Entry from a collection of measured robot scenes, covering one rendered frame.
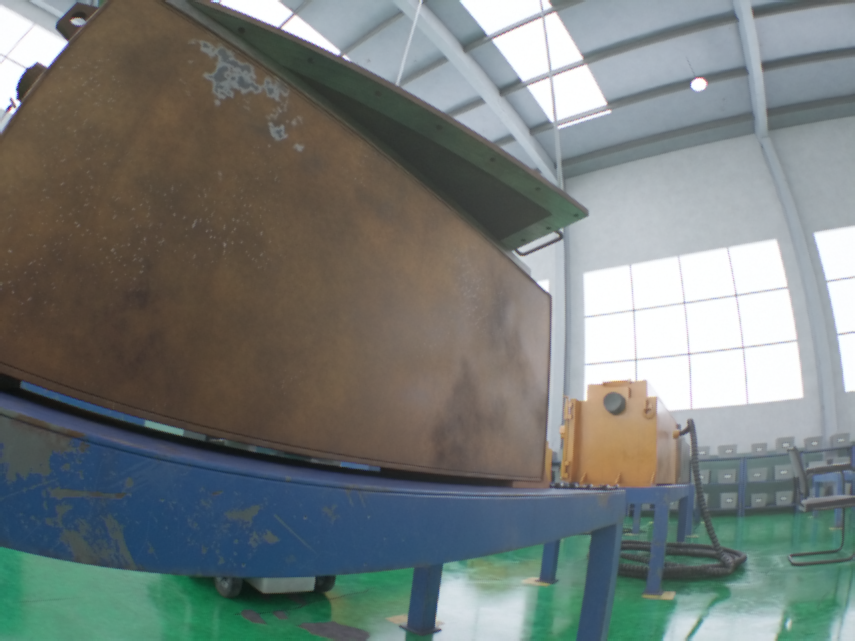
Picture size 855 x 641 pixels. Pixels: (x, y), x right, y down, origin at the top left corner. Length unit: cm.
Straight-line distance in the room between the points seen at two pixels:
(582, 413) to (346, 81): 268
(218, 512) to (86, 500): 11
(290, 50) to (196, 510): 78
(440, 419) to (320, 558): 49
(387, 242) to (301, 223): 19
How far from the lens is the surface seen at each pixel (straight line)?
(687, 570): 308
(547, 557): 285
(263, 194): 67
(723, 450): 853
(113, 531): 36
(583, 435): 309
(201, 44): 75
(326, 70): 90
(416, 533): 54
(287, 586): 190
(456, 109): 1122
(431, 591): 176
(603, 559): 139
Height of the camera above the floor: 66
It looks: 20 degrees up
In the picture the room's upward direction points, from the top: 7 degrees clockwise
